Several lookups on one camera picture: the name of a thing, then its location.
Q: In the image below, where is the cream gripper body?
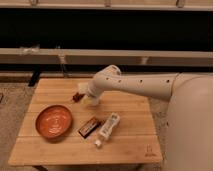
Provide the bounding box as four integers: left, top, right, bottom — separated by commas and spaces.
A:
78, 82, 92, 106

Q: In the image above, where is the red brown eraser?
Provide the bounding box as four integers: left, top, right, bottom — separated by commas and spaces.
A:
72, 93, 84, 102

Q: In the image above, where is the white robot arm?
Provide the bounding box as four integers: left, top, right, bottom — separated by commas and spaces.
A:
78, 65, 213, 171

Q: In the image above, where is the white ceramic cup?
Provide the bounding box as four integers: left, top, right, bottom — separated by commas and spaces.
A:
84, 96, 99, 106

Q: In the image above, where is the orange ceramic bowl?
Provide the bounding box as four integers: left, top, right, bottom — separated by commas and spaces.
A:
35, 105, 73, 139

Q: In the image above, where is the dark brown chocolate bar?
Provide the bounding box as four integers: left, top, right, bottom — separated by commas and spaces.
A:
78, 117, 101, 138

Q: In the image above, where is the white squeeze tube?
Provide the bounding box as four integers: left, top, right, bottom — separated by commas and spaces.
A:
94, 113, 120, 148

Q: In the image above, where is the wooden table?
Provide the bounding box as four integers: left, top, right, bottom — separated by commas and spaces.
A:
9, 79, 162, 166

